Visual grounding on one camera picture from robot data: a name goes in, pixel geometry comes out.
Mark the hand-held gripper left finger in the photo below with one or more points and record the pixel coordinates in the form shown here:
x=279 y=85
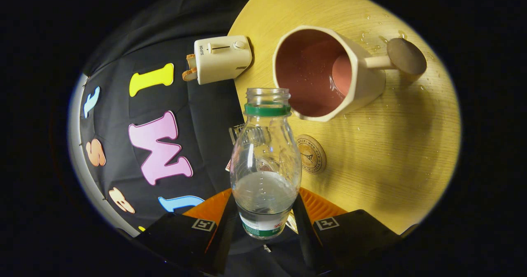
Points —
x=224 y=244

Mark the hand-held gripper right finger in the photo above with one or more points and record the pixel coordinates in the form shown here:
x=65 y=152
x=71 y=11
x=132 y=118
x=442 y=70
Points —
x=306 y=244

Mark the clear plastic juice bottle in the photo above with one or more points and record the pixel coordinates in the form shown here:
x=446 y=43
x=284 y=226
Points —
x=265 y=178

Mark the round wooden coaster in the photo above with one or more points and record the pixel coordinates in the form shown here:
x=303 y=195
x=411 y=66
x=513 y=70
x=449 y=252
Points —
x=311 y=154

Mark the cream cup with red inside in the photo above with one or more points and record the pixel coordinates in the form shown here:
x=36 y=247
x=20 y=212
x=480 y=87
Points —
x=366 y=83

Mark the wooden table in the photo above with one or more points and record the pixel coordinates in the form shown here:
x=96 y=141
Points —
x=391 y=145

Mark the white toaster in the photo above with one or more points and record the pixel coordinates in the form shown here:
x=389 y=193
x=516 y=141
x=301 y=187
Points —
x=222 y=61

